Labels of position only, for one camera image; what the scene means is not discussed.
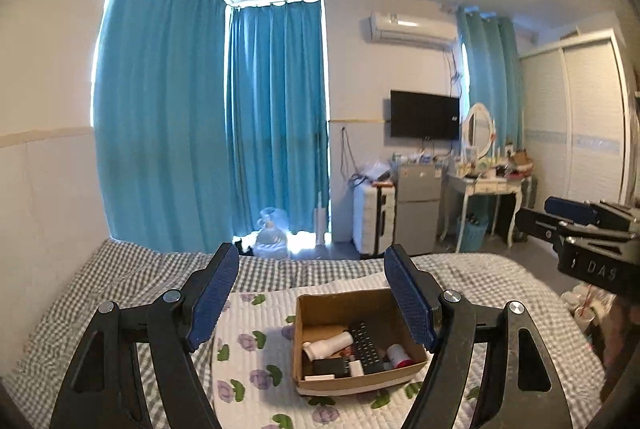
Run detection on clear plastic bag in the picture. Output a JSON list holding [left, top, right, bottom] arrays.
[[357, 160, 394, 185], [255, 207, 291, 260]]

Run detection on group of cosmetic bottles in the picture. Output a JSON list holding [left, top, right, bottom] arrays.
[[449, 148, 512, 180]]

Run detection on narrow blue curtain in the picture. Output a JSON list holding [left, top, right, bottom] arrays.
[[457, 6, 524, 150]]

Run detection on white vanity table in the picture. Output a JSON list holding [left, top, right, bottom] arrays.
[[439, 173, 532, 253]]

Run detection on red and white bottle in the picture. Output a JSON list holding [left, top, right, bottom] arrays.
[[385, 343, 416, 369]]

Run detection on white cup with red straw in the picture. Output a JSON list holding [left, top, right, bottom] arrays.
[[571, 303, 599, 336]]

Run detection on black wall television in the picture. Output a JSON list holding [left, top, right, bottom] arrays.
[[390, 90, 461, 142]]

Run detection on person's right forearm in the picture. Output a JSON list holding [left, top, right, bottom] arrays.
[[599, 294, 632, 402]]

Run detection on white suitcase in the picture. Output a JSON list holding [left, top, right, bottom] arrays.
[[352, 182, 397, 259]]

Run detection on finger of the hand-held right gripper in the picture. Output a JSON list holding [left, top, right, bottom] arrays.
[[545, 196, 640, 230], [515, 207, 640, 255]]

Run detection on grey checked bedsheet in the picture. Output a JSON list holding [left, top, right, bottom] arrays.
[[0, 238, 609, 429]]

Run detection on black remote control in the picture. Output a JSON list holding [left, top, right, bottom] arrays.
[[347, 321, 387, 373]]

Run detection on black charger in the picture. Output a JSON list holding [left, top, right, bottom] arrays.
[[312, 357, 354, 379]]

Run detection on blue laundry basket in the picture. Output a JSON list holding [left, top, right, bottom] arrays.
[[457, 215, 491, 253]]

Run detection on brown cardboard box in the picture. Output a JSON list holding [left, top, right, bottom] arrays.
[[292, 287, 434, 398]]

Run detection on white slatted wardrobe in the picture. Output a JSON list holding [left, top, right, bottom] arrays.
[[517, 28, 634, 210]]

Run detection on wide blue curtain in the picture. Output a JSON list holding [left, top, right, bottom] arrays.
[[92, 0, 234, 256]]

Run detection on white cylindrical bottle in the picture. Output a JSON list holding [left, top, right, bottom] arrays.
[[302, 331, 356, 360]]

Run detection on oval vanity mirror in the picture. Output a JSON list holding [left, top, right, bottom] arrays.
[[462, 103, 494, 160]]

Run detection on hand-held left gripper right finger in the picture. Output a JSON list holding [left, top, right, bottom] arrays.
[[383, 243, 574, 429]]

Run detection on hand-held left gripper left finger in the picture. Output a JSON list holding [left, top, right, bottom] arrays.
[[50, 242, 241, 429]]

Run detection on silver small fridge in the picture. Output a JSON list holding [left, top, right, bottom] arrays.
[[394, 162, 441, 256]]

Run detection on floral quilted mat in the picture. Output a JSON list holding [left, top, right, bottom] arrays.
[[211, 273, 489, 429]]

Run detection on white air conditioner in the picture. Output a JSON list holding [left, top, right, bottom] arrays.
[[370, 11, 459, 44]]

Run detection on hanging wall cables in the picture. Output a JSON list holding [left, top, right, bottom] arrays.
[[339, 125, 352, 183]]

